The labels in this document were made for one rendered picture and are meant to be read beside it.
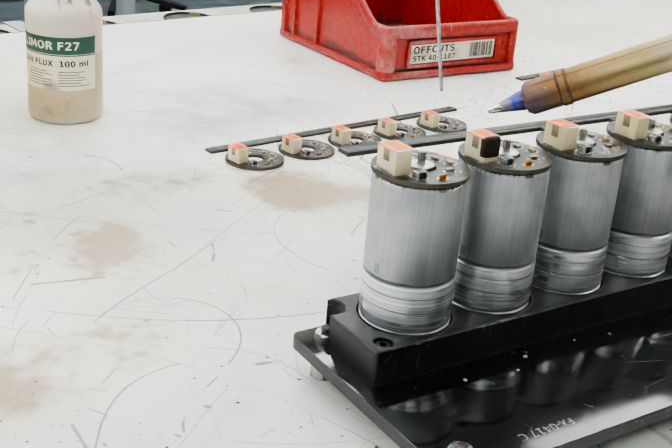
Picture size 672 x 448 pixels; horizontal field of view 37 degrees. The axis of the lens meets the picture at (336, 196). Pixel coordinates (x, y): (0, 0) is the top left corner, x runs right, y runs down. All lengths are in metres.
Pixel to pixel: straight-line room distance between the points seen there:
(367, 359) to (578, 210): 0.07
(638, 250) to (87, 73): 0.26
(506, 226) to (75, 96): 0.25
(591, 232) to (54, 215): 0.19
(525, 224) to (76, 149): 0.23
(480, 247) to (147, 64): 0.34
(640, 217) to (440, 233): 0.08
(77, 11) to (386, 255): 0.25
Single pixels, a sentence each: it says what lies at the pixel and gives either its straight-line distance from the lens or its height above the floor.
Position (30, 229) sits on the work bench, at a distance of 0.37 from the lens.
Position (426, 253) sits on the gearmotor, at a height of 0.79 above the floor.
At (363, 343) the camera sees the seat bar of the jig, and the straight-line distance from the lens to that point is 0.26.
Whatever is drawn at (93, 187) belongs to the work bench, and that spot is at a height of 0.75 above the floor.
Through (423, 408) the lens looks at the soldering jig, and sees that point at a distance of 0.25.
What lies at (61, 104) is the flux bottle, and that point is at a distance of 0.47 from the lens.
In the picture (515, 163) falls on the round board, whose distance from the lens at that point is 0.27.
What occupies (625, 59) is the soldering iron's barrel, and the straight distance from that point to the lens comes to 0.23.
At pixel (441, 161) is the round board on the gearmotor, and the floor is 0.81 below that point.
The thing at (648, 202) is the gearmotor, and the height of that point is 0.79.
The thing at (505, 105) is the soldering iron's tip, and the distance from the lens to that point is 0.24.
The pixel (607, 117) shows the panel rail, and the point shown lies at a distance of 0.32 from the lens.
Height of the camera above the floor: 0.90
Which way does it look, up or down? 21 degrees down
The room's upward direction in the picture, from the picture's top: 5 degrees clockwise
